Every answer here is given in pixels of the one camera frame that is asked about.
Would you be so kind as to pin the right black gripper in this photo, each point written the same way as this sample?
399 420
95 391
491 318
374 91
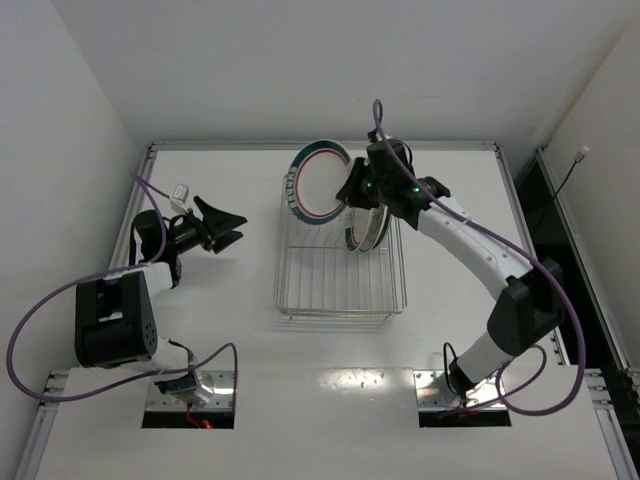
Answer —
360 183

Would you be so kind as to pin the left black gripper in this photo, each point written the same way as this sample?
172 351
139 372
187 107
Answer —
204 231

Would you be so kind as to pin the white plate grey rim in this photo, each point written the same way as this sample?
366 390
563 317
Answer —
376 229

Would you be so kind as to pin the green red rimmed plate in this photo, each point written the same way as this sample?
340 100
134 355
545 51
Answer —
357 224
314 177

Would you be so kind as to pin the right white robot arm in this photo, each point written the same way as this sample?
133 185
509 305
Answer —
526 307

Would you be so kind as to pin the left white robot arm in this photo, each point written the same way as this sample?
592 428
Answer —
114 320

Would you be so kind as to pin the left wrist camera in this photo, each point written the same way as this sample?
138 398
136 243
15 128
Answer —
179 198

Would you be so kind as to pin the metal wire dish rack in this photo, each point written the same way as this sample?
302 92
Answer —
318 276

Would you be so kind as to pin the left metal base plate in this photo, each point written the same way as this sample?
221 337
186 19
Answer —
215 395

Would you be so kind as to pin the metal base plate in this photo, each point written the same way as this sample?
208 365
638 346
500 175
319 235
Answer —
433 395
215 395

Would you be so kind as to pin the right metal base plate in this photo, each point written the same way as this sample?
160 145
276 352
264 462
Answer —
433 395

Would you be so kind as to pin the black wall cable white plug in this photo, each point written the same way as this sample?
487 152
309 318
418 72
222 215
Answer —
577 160

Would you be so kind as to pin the aluminium table frame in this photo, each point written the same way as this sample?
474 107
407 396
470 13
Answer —
333 348

